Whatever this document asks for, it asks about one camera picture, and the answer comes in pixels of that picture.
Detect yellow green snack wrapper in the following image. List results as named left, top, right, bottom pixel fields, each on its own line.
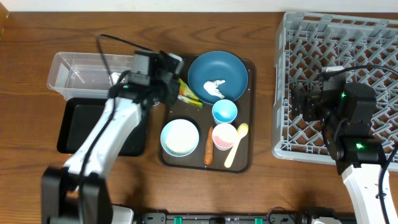
left=177, top=79, right=203, bottom=108

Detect white tissue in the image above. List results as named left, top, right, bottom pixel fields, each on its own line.
left=203, top=80, right=225, bottom=99
left=109, top=72, right=121, bottom=86

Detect light blue cup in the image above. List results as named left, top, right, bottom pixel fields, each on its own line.
left=211, top=99, right=238, bottom=124

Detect pink cup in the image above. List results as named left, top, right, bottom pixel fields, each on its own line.
left=212, top=123, right=238, bottom=151

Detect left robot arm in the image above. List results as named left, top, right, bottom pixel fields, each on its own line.
left=41, top=50, right=184, bottom=223

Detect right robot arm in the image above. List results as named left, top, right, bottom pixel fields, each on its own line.
left=292, top=83, right=397, bottom=223

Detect grey dishwasher rack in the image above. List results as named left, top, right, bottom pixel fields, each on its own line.
left=271, top=12, right=397, bottom=165

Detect crumpled white tissue in bin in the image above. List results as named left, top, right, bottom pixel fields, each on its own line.
left=109, top=72, right=121, bottom=86

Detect light blue rice bowl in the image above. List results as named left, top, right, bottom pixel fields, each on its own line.
left=160, top=119, right=200, bottom=157

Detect yellow plastic spoon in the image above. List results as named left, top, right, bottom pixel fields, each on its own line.
left=224, top=123, right=249, bottom=168

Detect clear plastic bin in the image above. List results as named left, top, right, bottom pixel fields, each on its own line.
left=47, top=52, right=133, bottom=100

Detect dark brown serving tray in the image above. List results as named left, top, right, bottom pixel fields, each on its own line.
left=159, top=58, right=256, bottom=174

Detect black bin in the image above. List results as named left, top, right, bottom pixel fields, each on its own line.
left=57, top=98, right=149, bottom=157

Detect orange carrot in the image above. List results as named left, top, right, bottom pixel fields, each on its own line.
left=204, top=126, right=214, bottom=165

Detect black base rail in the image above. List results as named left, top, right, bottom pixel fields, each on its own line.
left=137, top=210, right=311, bottom=224

